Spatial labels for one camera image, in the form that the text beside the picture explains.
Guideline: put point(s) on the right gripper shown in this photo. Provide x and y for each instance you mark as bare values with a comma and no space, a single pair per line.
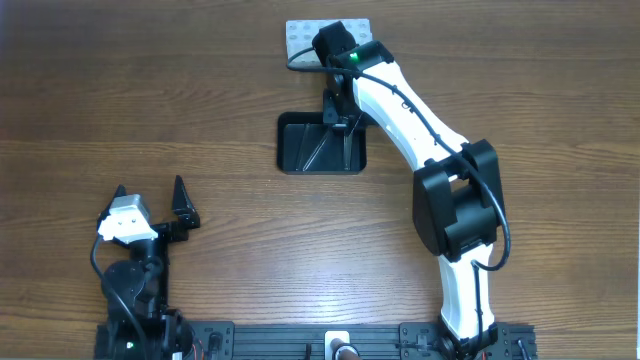
336,110

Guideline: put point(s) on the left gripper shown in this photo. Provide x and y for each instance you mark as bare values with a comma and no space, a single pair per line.
172,232

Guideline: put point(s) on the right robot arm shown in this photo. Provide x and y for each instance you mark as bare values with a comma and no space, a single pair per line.
460,210

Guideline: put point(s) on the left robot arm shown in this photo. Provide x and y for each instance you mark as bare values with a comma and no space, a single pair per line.
127,280

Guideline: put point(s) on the black tray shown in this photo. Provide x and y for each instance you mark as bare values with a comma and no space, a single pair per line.
290,150

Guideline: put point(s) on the white test tube rack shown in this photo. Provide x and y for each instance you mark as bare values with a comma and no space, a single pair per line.
300,37

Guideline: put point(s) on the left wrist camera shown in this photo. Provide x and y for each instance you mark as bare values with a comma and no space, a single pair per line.
127,220

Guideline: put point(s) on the mounting rail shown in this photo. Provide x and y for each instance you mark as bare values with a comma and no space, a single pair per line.
280,342

